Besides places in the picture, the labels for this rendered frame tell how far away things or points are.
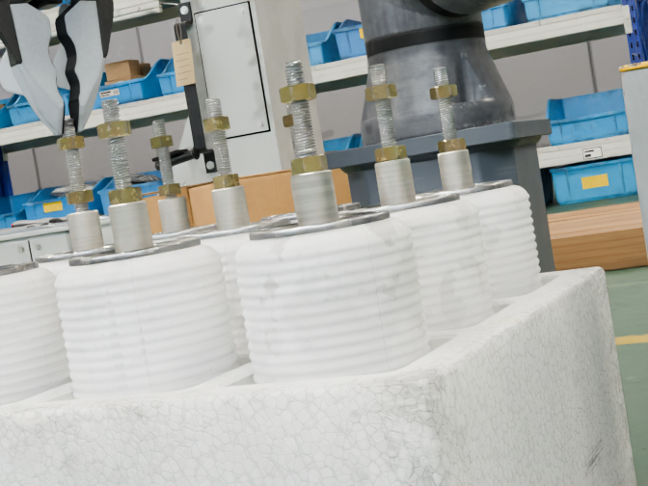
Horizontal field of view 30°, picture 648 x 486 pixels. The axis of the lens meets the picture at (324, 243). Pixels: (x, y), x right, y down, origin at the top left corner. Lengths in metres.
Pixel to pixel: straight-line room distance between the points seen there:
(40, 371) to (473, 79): 0.56
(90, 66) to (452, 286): 0.31
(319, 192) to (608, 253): 1.91
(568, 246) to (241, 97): 0.86
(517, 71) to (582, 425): 8.33
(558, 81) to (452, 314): 8.34
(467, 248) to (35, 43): 0.33
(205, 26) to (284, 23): 0.22
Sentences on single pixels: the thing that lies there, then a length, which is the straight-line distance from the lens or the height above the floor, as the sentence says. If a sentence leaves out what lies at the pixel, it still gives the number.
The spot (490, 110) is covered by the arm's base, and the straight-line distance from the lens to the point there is 1.14.
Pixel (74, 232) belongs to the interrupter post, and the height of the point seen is 0.27.
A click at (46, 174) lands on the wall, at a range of 10.73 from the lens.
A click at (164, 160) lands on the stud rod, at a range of 0.96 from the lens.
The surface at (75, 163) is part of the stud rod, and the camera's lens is 0.86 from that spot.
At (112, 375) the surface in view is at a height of 0.19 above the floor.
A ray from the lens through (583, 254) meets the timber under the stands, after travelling 2.52.
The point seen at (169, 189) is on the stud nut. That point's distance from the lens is 0.95.
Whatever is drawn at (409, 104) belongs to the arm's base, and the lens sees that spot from 1.12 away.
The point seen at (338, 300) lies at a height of 0.22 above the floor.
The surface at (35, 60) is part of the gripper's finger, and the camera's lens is 0.85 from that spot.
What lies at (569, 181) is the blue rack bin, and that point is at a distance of 5.28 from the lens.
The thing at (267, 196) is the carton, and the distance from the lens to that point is 1.83.
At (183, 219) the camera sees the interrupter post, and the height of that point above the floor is 0.26.
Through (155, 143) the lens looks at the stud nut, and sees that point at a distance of 0.96.
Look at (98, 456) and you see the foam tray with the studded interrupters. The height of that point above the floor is 0.15.
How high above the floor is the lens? 0.28
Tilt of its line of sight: 3 degrees down
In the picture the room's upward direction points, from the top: 9 degrees counter-clockwise
